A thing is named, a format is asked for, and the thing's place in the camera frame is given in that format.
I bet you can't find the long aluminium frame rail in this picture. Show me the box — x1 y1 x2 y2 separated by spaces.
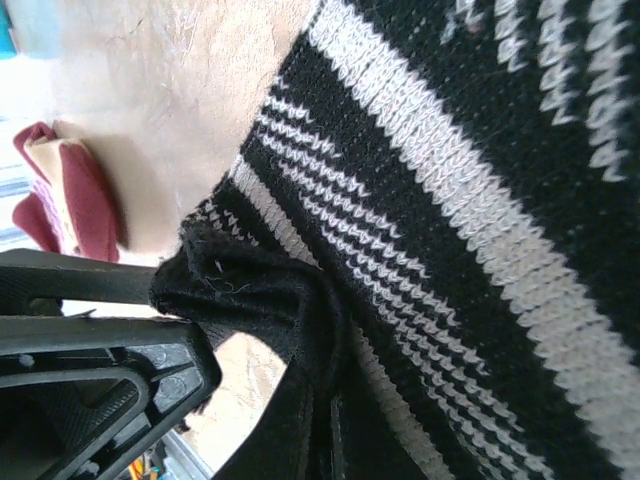
159 429 216 480

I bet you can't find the red beige striped sock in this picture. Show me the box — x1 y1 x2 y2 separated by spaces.
10 119 124 265

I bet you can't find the black white patterned sock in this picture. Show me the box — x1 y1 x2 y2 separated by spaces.
149 0 640 480

